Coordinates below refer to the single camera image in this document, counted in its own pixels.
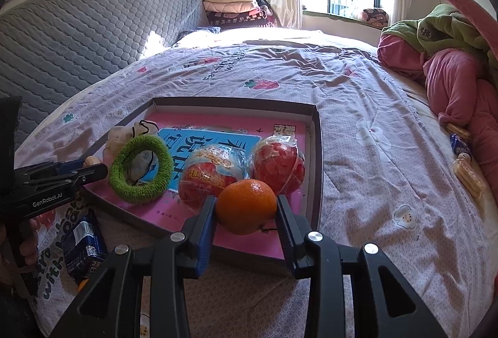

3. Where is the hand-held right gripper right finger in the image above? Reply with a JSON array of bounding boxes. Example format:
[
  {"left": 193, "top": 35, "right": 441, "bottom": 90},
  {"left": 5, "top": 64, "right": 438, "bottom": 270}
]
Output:
[{"left": 275, "top": 195, "right": 448, "bottom": 338}]

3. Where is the orange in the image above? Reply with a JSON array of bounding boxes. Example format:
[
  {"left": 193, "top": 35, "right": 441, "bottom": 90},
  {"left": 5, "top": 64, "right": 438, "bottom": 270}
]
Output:
[{"left": 216, "top": 178, "right": 278, "bottom": 235}]

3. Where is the red and blue ball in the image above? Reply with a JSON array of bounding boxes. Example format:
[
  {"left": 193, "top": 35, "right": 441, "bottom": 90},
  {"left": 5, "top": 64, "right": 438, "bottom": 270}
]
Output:
[{"left": 179, "top": 146, "right": 247, "bottom": 210}]

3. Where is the grey quilted headboard cover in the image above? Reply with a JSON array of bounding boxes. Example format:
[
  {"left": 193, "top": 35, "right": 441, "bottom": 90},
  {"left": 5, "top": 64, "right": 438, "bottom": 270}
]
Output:
[{"left": 0, "top": 0, "right": 205, "bottom": 156}]

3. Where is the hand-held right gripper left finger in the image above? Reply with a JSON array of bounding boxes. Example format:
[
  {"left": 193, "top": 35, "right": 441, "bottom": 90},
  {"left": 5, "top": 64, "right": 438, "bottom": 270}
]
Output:
[{"left": 49, "top": 195, "right": 218, "bottom": 338}]

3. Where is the green fleece garment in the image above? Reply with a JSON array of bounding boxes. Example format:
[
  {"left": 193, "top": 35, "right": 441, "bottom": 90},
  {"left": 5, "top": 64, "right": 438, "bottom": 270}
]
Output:
[{"left": 383, "top": 4, "right": 498, "bottom": 84}]

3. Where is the small blue snack packet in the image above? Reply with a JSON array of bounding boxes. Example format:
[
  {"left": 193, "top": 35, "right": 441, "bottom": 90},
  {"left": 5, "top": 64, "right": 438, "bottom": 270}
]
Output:
[{"left": 450, "top": 133, "right": 472, "bottom": 160}]

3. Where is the white printed hair scrunchie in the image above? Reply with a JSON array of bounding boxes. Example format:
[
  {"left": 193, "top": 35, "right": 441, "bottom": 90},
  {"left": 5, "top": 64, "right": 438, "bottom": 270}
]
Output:
[{"left": 106, "top": 120, "right": 160, "bottom": 164}]

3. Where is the person's left hand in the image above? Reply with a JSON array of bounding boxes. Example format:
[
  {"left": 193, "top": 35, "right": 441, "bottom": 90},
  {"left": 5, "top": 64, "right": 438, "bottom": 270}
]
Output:
[{"left": 19, "top": 219, "right": 40, "bottom": 266}]

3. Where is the pink fleece garment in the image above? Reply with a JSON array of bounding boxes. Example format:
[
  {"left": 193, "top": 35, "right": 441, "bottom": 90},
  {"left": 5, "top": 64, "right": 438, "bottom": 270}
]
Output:
[{"left": 378, "top": 33, "right": 498, "bottom": 202}]

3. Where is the green fuzzy hair scrunchie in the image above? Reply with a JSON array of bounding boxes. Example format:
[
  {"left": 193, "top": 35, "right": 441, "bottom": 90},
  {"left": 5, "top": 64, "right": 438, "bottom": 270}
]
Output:
[{"left": 109, "top": 135, "right": 174, "bottom": 204}]

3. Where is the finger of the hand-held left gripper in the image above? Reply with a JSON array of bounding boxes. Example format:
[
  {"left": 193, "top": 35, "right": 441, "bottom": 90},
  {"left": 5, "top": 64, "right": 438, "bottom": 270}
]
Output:
[
  {"left": 58, "top": 164, "right": 109, "bottom": 189},
  {"left": 23, "top": 160, "right": 84, "bottom": 177}
]

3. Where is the dark blue knitted cloth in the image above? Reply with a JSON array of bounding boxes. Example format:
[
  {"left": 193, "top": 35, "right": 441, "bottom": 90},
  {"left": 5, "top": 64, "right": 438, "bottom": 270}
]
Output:
[{"left": 177, "top": 26, "right": 222, "bottom": 44}]

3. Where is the yellow wafer packet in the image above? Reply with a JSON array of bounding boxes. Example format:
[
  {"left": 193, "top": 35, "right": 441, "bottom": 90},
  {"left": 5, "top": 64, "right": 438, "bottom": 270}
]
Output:
[
  {"left": 447, "top": 123, "right": 471, "bottom": 138},
  {"left": 454, "top": 153, "right": 486, "bottom": 199}
]

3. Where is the dark patterned folded blanket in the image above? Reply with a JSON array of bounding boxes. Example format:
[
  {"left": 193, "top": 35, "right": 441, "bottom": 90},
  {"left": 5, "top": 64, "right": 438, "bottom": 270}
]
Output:
[{"left": 205, "top": 9, "right": 277, "bottom": 28}]

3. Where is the shallow cardboard box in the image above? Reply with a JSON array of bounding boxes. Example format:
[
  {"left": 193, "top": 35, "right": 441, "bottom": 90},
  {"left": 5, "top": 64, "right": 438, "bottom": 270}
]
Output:
[{"left": 80, "top": 97, "right": 324, "bottom": 276}]

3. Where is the small patterned folded blanket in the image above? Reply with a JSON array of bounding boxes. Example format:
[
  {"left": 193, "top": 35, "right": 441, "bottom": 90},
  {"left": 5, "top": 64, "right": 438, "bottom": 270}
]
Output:
[{"left": 360, "top": 8, "right": 390, "bottom": 28}]

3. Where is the dark blue snack packet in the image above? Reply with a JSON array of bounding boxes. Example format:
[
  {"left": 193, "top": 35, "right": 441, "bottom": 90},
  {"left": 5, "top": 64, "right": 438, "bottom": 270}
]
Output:
[{"left": 61, "top": 210, "right": 107, "bottom": 284}]

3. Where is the pink book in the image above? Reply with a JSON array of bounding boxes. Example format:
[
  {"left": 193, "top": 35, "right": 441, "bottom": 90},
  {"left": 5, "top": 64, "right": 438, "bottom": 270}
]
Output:
[{"left": 87, "top": 112, "right": 308, "bottom": 259}]

